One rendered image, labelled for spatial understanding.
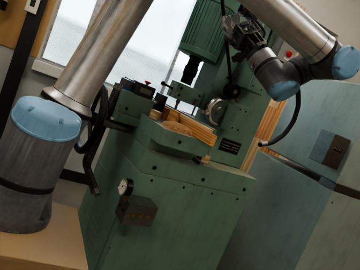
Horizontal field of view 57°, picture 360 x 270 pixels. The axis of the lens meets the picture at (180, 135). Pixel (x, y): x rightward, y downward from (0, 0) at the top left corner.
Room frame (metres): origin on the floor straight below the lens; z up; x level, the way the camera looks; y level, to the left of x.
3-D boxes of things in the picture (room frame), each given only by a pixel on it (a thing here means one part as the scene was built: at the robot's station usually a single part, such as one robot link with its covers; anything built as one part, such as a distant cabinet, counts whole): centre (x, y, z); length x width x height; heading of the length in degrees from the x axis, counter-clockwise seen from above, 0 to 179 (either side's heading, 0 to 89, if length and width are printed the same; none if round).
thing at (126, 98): (1.36, 0.24, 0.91); 0.15 x 0.14 x 0.09; 33
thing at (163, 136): (1.41, 0.17, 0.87); 0.61 x 0.30 x 0.06; 33
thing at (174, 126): (1.21, 0.02, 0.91); 0.12 x 0.09 x 0.03; 123
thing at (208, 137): (1.42, 0.05, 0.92); 0.62 x 0.02 x 0.04; 33
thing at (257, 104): (1.60, -0.18, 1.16); 0.22 x 0.22 x 0.72; 33
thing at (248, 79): (1.43, -0.20, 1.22); 0.09 x 0.08 x 0.15; 123
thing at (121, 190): (1.11, 0.10, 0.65); 0.06 x 0.04 x 0.08; 33
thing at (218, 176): (1.51, -0.04, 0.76); 0.57 x 0.45 x 0.09; 123
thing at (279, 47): (1.50, -0.28, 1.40); 0.10 x 0.06 x 0.16; 123
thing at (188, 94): (1.45, 0.05, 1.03); 0.14 x 0.07 x 0.09; 123
